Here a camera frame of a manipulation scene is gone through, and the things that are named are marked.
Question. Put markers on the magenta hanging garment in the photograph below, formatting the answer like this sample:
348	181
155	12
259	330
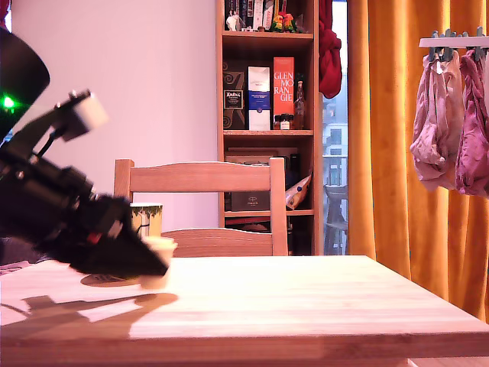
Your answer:
473	153

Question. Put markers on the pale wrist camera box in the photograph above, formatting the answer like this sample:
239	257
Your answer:
89	114

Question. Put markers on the wooden chair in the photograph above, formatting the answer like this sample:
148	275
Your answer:
198	177

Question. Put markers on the knotted red curtain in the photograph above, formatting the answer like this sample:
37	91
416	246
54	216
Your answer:
329	57

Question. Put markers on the pale pink hanging garment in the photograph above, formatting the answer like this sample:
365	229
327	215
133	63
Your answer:
435	126

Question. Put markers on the wooden bookshelf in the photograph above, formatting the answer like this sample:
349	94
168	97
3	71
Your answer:
267	133

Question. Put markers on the white spine book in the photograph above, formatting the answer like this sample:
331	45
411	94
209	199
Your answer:
258	13

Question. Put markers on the orange curtain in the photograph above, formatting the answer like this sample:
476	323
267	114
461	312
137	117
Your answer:
386	114

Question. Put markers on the black spiral pattern box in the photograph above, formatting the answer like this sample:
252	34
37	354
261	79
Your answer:
234	114

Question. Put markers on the small labelled jar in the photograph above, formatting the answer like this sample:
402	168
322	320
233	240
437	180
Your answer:
286	123

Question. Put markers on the small amber jar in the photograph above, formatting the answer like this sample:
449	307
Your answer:
277	124

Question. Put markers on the pink cloth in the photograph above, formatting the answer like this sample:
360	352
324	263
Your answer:
11	267

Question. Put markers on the white drying rack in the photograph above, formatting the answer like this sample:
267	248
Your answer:
451	41

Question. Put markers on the white figurine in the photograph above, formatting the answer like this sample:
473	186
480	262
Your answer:
232	21

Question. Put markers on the colourful parrot figurine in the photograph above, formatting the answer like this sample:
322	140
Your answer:
282	21

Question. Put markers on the illustrated hammock ceramic mug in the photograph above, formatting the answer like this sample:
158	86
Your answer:
151	218

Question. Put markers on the red Glenmorangie box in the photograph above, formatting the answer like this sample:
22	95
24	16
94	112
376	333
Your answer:
283	76

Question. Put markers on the grey balcony stool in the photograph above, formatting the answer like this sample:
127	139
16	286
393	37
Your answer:
336	214

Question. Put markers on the glass bottle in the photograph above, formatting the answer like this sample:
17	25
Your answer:
300	111

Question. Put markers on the black gift box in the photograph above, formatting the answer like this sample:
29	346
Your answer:
250	200

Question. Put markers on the patterned paper bag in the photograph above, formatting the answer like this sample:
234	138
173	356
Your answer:
296	193

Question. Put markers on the cream coffee capsule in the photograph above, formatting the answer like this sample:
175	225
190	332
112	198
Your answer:
160	246

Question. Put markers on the white and blue box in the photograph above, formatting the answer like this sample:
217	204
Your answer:
259	99

